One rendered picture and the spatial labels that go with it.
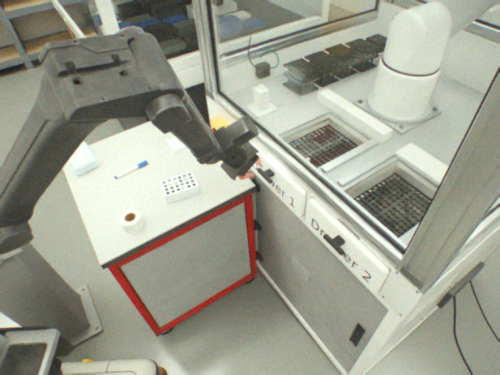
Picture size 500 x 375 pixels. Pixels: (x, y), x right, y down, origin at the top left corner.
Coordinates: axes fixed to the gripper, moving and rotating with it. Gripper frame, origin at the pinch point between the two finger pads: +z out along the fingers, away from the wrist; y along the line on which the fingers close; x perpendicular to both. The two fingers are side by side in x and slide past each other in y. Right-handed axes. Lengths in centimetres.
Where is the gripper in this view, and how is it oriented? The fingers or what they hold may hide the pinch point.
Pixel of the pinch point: (255, 169)
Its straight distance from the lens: 97.1
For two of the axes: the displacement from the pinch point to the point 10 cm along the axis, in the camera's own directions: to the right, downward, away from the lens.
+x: -5.7, -6.0, 5.6
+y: 6.5, -7.5, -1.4
